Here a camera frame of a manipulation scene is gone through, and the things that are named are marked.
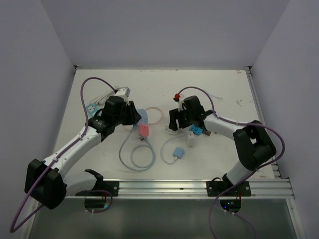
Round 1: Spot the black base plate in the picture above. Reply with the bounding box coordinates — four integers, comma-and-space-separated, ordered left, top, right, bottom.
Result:
75, 181, 120, 197
206, 178, 252, 197

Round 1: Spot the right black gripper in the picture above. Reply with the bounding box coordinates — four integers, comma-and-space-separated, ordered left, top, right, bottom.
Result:
169, 106, 194, 131

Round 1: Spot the right side aluminium rail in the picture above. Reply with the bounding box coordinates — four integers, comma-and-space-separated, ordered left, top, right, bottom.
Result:
244, 66, 282, 179

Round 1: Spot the teal power strip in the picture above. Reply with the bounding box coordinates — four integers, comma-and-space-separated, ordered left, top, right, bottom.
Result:
86, 103, 98, 117

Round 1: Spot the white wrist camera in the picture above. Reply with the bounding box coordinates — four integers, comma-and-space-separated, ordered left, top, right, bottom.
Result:
173, 93, 185, 111
115, 87, 131, 98

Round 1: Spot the light blue round socket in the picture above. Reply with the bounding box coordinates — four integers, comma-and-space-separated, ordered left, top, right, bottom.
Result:
137, 109, 149, 125

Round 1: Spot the aluminium rail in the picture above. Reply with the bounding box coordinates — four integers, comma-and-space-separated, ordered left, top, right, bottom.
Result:
244, 66, 282, 179
31, 178, 295, 200

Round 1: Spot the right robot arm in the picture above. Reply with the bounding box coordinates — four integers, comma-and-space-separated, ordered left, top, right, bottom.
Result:
168, 94, 277, 196

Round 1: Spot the aluminium front rail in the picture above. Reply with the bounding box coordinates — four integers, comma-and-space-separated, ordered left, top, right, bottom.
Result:
31, 178, 295, 200

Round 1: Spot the white charger plug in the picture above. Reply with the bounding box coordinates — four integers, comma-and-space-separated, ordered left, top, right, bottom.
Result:
186, 131, 196, 147

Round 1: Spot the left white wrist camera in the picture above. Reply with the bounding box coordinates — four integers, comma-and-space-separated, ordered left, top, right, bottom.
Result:
115, 87, 131, 98

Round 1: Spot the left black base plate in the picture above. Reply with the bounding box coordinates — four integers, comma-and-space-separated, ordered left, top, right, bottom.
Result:
75, 181, 120, 197

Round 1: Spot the blue square adapter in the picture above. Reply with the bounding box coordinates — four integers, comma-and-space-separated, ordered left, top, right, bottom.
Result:
189, 124, 203, 135

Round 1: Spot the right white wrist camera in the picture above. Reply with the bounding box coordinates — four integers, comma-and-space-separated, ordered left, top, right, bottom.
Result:
173, 93, 185, 111

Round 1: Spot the white power strip cord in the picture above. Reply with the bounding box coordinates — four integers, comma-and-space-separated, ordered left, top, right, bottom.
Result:
91, 87, 120, 105

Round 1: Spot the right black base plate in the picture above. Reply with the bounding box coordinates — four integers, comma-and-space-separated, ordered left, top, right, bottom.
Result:
206, 178, 252, 197

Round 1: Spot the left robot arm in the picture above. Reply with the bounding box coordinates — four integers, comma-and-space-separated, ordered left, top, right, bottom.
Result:
24, 96, 142, 209

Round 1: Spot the pink cube plug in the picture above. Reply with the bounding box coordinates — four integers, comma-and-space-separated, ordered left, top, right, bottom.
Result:
138, 124, 149, 137

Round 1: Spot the light blue cord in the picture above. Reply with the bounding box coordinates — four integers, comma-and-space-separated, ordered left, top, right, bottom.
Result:
119, 124, 157, 172

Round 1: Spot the light blue usb charger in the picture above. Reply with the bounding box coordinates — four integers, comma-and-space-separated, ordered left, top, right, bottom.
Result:
172, 147, 184, 160

